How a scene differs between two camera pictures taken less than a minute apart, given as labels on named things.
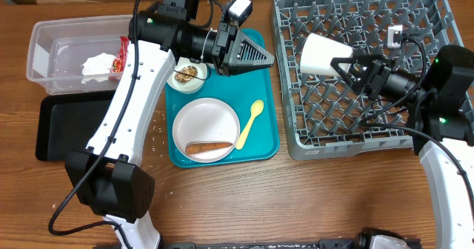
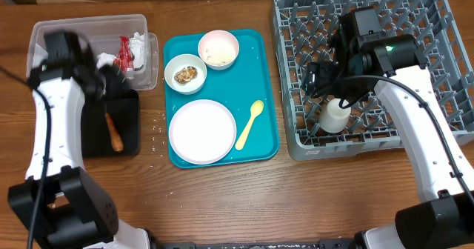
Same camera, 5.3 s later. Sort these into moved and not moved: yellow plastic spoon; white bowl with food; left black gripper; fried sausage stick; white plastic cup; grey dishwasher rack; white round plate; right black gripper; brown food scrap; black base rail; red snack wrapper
Moved: white plastic cup; right black gripper; fried sausage stick; left black gripper
Not moved: black base rail; white round plate; brown food scrap; grey dishwasher rack; white bowl with food; yellow plastic spoon; red snack wrapper
